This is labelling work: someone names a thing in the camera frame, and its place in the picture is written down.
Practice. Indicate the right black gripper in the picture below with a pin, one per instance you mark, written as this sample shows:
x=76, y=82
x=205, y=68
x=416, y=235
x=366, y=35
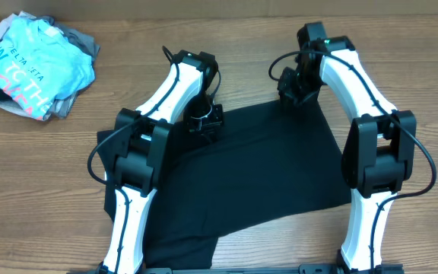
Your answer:
x=287, y=95

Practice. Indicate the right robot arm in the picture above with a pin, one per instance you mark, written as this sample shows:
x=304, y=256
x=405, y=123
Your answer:
x=379, y=151

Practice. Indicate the black t-shirt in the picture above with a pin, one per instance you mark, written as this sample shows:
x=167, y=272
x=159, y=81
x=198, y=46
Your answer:
x=264, y=163

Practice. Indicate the grey folded garment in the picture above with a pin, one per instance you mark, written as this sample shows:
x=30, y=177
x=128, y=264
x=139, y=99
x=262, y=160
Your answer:
x=86, y=43

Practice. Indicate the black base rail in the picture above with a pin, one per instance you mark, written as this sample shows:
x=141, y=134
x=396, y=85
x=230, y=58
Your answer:
x=302, y=269

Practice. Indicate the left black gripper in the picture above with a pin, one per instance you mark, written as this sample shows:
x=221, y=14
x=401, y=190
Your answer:
x=210, y=127

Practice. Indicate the light blue printed t-shirt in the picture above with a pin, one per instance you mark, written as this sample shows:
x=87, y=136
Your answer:
x=39, y=65

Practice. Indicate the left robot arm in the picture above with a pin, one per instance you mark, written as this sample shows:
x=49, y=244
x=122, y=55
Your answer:
x=135, y=156

